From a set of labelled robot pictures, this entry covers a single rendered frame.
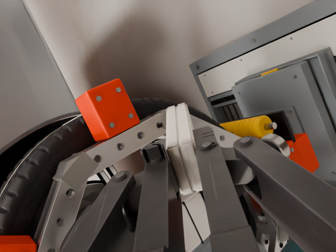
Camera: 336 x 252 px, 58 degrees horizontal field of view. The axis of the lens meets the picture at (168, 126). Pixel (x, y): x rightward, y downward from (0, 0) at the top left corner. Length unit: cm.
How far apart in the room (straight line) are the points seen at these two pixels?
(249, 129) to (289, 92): 32
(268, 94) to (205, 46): 54
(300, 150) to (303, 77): 27
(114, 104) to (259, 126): 37
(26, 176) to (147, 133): 22
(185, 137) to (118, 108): 38
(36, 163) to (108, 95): 17
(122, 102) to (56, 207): 20
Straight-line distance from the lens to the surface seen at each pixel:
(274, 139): 43
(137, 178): 15
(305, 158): 85
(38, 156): 58
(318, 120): 105
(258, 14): 132
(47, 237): 51
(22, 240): 53
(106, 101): 53
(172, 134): 17
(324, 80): 108
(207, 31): 151
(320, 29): 112
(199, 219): 34
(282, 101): 108
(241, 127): 79
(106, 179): 63
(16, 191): 58
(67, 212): 51
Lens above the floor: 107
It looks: 31 degrees down
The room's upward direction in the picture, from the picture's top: 119 degrees counter-clockwise
